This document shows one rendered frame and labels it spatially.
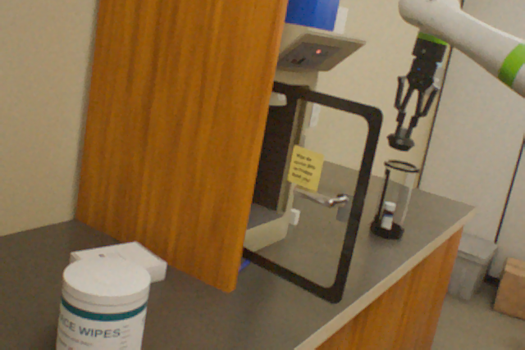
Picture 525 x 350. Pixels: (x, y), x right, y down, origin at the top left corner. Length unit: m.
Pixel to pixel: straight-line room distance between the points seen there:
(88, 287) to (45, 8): 0.71
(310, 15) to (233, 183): 0.38
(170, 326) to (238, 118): 0.42
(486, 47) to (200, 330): 0.94
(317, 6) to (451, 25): 0.46
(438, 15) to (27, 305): 1.16
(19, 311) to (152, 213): 0.38
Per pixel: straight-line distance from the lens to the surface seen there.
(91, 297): 0.87
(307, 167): 1.15
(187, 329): 1.10
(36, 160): 1.44
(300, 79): 1.42
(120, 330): 0.90
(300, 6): 1.22
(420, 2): 1.60
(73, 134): 1.49
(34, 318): 1.10
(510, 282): 3.97
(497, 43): 1.49
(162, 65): 1.27
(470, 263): 3.94
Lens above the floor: 1.50
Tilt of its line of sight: 12 degrees down
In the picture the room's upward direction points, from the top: 10 degrees clockwise
